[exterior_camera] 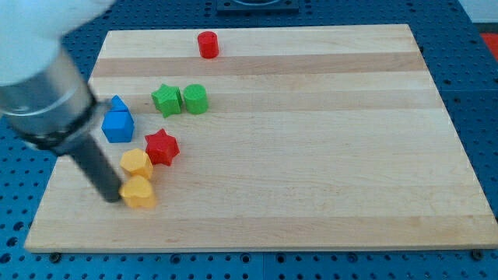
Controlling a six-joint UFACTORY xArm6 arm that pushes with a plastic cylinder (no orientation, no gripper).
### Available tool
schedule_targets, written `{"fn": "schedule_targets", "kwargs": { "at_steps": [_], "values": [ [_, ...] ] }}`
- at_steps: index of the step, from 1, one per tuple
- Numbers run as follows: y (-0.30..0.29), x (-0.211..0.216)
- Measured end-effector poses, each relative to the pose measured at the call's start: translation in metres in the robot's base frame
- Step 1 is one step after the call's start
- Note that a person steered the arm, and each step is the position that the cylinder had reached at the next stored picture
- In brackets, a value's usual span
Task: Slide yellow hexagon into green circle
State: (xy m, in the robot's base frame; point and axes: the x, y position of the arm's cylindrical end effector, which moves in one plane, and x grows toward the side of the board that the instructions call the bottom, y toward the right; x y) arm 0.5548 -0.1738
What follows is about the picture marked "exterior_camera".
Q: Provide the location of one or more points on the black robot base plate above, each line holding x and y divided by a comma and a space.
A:
231, 6

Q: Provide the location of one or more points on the small blue block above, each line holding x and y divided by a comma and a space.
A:
117, 105

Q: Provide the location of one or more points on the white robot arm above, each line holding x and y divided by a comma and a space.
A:
31, 33

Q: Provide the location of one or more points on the green cylinder block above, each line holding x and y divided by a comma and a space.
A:
195, 98

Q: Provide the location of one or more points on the red cylinder block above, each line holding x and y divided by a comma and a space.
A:
208, 44

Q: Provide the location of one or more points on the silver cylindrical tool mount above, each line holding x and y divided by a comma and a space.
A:
54, 110

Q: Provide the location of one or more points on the red star block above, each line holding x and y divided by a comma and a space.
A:
161, 147

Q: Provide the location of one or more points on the yellow hexagon block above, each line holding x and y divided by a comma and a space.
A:
136, 162

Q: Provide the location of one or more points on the yellow heart block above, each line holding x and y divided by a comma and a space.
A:
137, 192

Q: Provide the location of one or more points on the green star block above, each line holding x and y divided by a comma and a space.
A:
167, 100

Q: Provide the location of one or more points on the wooden board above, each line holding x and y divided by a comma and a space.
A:
316, 138

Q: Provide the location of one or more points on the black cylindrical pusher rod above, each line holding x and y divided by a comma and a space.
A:
91, 160

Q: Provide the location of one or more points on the blue pentagon block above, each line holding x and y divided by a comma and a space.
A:
118, 126

